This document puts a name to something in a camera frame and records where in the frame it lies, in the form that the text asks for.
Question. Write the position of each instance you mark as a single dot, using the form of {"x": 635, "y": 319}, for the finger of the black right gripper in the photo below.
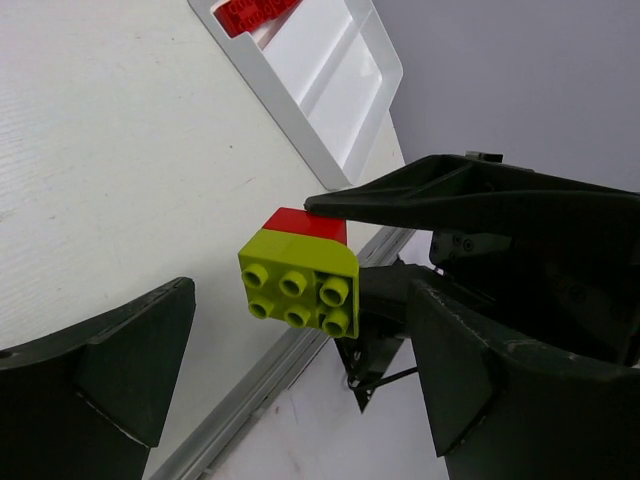
{"x": 384, "y": 290}

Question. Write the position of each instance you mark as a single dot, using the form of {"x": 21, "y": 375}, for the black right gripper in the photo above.
{"x": 558, "y": 258}

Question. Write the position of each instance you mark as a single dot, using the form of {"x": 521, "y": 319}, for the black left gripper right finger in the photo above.
{"x": 502, "y": 405}

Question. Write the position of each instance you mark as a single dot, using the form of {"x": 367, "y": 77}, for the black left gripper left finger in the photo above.
{"x": 90, "y": 401}

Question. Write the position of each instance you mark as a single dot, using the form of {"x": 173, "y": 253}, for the red small lego brick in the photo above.
{"x": 301, "y": 222}

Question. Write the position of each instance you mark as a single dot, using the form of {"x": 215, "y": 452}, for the red lego plate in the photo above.
{"x": 240, "y": 16}

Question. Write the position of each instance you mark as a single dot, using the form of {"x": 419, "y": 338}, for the white divided sorting tray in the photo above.
{"x": 326, "y": 72}

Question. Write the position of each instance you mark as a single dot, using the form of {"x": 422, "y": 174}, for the aluminium front table rail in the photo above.
{"x": 230, "y": 359}

